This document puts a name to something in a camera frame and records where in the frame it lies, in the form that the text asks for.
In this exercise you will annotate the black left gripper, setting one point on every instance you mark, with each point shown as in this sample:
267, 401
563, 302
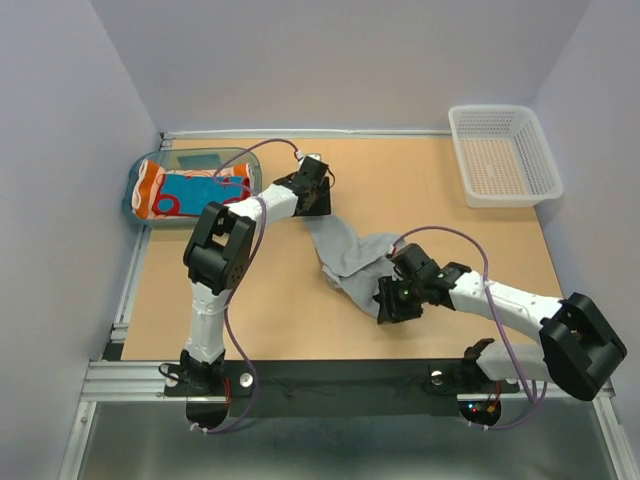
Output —
322, 207

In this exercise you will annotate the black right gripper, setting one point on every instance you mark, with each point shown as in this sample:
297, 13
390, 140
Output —
389, 308

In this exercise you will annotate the grey cloth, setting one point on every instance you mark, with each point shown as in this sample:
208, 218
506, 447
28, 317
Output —
352, 264

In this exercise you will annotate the red and blue cloth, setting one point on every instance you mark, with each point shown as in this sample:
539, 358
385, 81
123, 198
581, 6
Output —
187, 196

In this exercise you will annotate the orange and white towel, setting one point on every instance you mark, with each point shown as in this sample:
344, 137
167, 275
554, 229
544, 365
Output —
147, 179

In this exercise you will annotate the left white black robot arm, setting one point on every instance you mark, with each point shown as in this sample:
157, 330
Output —
219, 253

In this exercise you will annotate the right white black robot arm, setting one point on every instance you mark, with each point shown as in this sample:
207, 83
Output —
572, 345

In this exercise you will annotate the teal translucent plastic tub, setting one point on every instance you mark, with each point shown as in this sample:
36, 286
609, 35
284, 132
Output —
187, 159

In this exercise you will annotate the white perforated plastic basket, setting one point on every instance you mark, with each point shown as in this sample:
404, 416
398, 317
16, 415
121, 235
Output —
503, 156

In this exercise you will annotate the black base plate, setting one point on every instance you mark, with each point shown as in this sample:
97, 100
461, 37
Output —
272, 403

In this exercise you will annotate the aluminium frame rail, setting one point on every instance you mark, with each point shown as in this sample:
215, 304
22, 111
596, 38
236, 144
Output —
141, 380

